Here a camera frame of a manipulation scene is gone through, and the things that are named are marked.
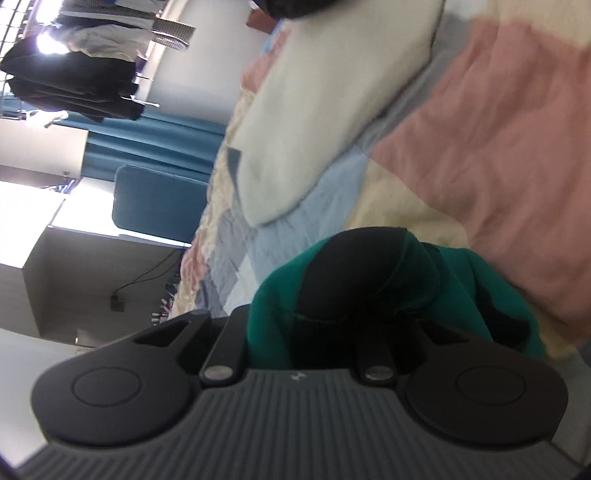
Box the navy and white hanging top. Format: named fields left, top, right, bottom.
left=99, top=0, right=162, bottom=24

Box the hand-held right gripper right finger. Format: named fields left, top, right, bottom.
left=355, top=324, right=467, bottom=385

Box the striped hanging shirt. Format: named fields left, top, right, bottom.
left=150, top=18, right=197, bottom=49

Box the blue upholstered chair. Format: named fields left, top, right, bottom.
left=112, top=165, right=211, bottom=244

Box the white pillow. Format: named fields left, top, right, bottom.
left=228, top=0, right=446, bottom=227

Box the pastel patchwork quilt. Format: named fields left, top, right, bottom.
left=180, top=0, right=591, bottom=365

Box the black padded jacket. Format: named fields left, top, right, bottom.
left=261, top=0, right=345, bottom=20

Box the blue curtain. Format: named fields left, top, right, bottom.
left=83, top=108, right=229, bottom=178

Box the white hanging shirt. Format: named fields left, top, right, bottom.
left=58, top=21, right=155, bottom=63

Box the group of small bottles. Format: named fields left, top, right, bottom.
left=150, top=284, right=182, bottom=326

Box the green hoodie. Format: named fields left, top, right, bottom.
left=246, top=226, right=550, bottom=370

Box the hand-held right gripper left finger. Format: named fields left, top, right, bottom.
left=131, top=305, right=252, bottom=387

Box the black hanging jacket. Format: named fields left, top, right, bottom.
left=0, top=34, right=145, bottom=123

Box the black power cable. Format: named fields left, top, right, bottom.
left=115, top=249, right=185, bottom=301

